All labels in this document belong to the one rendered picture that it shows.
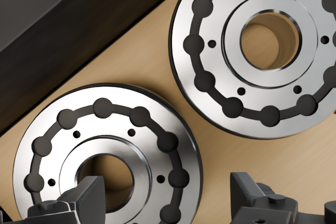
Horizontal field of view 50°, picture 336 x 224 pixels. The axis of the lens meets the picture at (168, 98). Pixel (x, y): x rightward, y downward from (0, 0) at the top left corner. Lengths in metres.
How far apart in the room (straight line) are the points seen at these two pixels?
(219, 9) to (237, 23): 0.01
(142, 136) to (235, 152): 0.06
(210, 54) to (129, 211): 0.09
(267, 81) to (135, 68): 0.08
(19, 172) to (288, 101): 0.15
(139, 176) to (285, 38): 0.11
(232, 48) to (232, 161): 0.08
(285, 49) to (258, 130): 0.05
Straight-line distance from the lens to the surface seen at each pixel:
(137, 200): 0.19
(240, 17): 0.19
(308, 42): 0.20
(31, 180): 0.21
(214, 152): 0.22
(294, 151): 0.23
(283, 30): 0.21
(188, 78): 0.19
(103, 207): 0.16
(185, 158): 0.19
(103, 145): 0.19
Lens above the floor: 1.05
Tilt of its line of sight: 88 degrees down
